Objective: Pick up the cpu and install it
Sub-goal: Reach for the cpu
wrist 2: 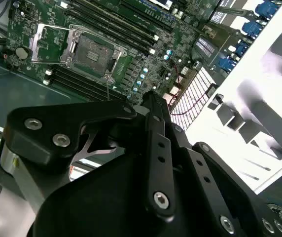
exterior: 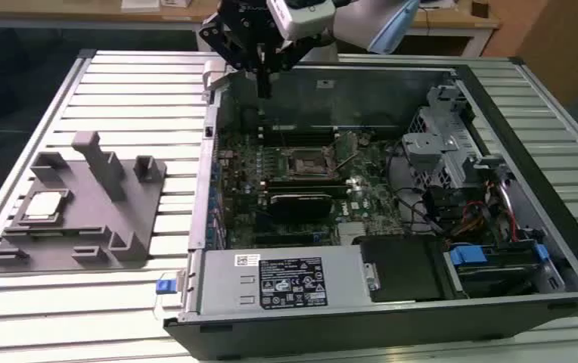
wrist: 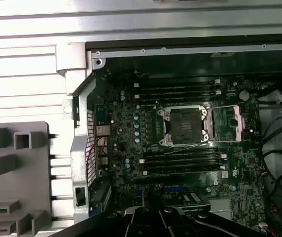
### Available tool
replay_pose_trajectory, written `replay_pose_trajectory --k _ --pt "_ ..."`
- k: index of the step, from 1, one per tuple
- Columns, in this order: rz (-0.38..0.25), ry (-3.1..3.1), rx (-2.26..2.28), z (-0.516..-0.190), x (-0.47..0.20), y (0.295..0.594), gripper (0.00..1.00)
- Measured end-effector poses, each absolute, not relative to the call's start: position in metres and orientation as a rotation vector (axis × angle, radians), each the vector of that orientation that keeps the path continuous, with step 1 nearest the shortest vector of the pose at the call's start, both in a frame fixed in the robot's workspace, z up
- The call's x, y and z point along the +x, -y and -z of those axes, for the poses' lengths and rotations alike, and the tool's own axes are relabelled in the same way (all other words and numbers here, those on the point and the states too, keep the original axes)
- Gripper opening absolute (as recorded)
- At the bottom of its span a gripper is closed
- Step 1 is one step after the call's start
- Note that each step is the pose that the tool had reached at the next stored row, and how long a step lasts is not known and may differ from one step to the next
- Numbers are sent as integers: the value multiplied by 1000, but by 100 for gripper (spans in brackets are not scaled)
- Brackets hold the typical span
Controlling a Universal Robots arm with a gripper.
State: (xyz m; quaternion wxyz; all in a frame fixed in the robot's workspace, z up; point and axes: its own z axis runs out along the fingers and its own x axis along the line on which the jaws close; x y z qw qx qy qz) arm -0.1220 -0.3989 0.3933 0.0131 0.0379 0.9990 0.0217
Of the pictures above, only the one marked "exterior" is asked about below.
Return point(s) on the green motherboard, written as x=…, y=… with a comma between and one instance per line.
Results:
x=369, y=181

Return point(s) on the black PC case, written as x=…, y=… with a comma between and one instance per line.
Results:
x=369, y=336

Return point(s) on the black plastic shroud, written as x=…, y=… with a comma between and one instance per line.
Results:
x=399, y=264

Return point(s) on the blue case latch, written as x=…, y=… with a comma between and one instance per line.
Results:
x=164, y=286

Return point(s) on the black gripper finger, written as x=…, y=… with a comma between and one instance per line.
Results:
x=223, y=41
x=288, y=56

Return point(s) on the white paper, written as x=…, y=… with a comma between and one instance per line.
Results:
x=175, y=3
x=139, y=4

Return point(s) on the RAM slot white clips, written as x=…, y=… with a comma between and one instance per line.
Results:
x=299, y=128
x=299, y=137

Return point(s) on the wooden cabinet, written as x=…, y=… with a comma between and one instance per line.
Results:
x=561, y=38

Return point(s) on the grey plastic case foot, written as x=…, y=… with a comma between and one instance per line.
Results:
x=212, y=73

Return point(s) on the grey parts rack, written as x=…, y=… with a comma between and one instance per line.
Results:
x=92, y=211

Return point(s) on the small black box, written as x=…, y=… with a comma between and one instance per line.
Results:
x=480, y=9

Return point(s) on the grey power supply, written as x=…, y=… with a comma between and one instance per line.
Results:
x=212, y=280

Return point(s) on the grey plastic latch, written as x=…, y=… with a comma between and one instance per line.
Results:
x=480, y=162

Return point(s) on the silver CPU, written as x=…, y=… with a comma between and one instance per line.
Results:
x=44, y=204

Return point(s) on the green RAM stick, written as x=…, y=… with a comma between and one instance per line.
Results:
x=308, y=191

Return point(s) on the black expansion slot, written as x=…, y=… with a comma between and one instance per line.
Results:
x=283, y=239

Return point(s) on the RAM slot black clips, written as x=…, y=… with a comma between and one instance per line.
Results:
x=299, y=132
x=299, y=141

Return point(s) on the silver heatsink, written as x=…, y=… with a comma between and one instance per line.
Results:
x=351, y=232

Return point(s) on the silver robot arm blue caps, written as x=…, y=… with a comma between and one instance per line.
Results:
x=349, y=22

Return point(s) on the wooden desk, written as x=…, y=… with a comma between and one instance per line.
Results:
x=92, y=11

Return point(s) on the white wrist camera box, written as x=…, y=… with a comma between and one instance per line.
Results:
x=304, y=19

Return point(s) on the hard disk in blue carrier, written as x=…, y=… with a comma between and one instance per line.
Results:
x=468, y=255

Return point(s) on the black graphics card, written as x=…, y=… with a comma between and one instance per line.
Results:
x=299, y=208

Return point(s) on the metal drive cage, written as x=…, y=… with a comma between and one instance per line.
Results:
x=429, y=149

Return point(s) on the CPU socket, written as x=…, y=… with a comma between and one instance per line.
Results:
x=308, y=163

